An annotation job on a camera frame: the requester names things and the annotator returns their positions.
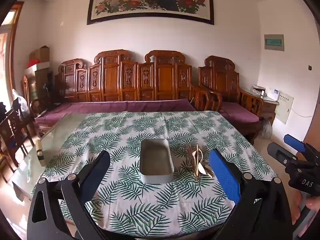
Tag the white plastic fork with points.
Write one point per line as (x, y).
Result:
(190, 152)

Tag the dark cabinet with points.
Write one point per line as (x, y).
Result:
(41, 85)

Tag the cardboard box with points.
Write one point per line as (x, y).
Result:
(42, 53)

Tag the grey rectangular tray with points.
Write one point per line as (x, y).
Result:
(156, 160)

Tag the leaf print tablecloth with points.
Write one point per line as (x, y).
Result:
(175, 205)

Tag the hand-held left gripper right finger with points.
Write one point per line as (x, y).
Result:
(223, 176)

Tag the grey wall panel box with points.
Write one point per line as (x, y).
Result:
(274, 42)

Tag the dark wooden chair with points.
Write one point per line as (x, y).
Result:
(12, 132)

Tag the person's right hand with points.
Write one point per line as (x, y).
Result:
(297, 210)

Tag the purple sofa cushion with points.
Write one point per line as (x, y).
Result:
(100, 107)

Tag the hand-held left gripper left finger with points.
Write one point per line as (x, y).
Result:
(98, 171)

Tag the wooden side table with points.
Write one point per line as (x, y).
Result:
(267, 107)

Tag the carved wooden armchair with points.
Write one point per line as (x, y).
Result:
(220, 80)

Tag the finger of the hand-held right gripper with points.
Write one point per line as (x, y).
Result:
(293, 142)
(280, 152)

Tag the grey desktop device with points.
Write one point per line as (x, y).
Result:
(258, 89)

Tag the wooden door frame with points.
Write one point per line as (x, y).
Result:
(13, 55)

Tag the cream wall distribution box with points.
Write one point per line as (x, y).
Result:
(285, 107)

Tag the carved wooden sofa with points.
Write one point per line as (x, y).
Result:
(111, 80)

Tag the purple armchair cushion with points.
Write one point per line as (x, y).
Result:
(237, 111)

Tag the grey plastic bag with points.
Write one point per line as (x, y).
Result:
(266, 128)

